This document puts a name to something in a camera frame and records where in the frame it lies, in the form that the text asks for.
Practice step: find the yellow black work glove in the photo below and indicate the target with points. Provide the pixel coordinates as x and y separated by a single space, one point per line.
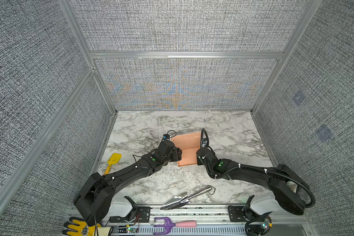
78 227

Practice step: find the metal garden trowel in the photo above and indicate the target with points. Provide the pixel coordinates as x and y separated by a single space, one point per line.
183 199

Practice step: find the purple pink hand rake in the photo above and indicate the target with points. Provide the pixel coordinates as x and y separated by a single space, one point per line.
168 225

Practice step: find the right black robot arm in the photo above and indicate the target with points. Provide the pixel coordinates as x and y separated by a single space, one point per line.
288 191

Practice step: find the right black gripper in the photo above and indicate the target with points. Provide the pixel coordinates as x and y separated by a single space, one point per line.
198 161

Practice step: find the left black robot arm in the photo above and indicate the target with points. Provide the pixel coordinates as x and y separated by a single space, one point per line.
94 199

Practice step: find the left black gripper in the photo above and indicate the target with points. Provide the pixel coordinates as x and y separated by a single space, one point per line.
177 154

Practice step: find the pink paper box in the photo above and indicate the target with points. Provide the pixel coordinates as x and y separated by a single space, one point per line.
189 144

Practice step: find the yellow handled tool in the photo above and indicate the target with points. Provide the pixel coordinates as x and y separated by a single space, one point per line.
114 159

